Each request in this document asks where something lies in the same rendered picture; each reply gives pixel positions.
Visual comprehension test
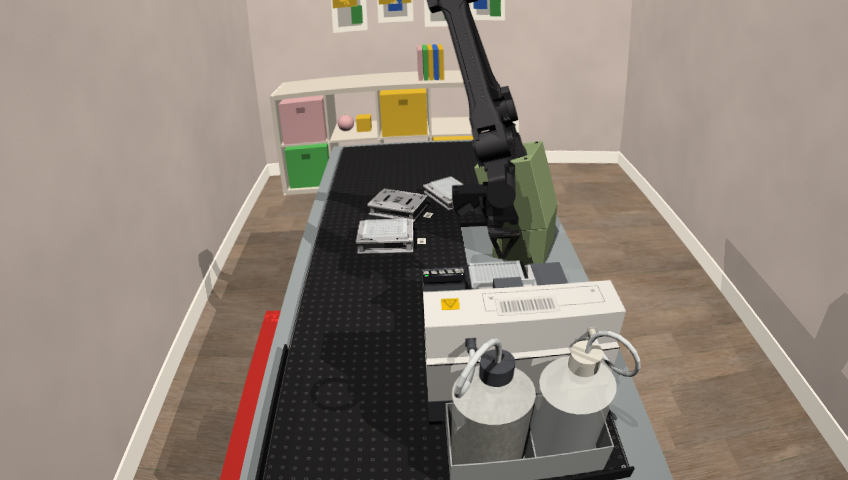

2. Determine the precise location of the black perforated breadboard table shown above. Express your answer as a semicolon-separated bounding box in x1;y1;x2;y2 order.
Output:
262;141;486;480

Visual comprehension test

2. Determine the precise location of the grey curved hose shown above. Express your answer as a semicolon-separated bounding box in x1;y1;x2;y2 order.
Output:
585;331;641;377

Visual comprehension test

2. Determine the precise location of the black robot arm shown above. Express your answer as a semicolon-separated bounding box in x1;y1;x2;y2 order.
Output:
427;0;527;216

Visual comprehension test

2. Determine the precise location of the white plastic bottle with black cap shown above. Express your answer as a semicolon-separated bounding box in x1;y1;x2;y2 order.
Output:
451;349;536;465

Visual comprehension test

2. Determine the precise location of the white plastic bottle with beige cap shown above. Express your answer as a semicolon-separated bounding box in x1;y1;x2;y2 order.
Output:
530;341;617;457

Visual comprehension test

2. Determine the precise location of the white well plate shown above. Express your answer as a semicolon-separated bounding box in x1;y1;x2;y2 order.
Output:
469;261;525;289
362;218;407;238
430;177;463;199

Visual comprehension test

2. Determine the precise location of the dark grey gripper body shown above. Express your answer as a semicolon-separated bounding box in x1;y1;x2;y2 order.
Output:
485;202;519;236

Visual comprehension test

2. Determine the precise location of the grey two-compartment bottle holder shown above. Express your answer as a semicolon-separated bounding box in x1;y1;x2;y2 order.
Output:
446;403;614;480

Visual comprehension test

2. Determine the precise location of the white flexible hose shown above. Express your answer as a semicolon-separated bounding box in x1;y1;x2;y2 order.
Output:
454;339;502;398

